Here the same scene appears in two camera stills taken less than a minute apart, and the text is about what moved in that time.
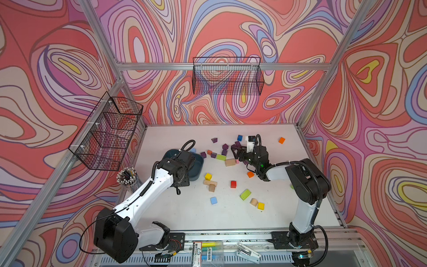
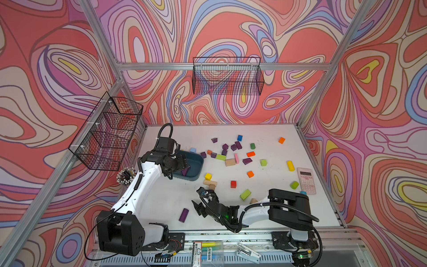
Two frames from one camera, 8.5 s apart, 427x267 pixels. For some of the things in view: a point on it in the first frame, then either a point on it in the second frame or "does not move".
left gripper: [186, 181] → [182, 163]
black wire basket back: [227, 75] does not move
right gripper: [241, 151] → [200, 211]
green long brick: [245, 194] does not move
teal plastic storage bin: [195, 172] does not move
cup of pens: [128, 177] does not move
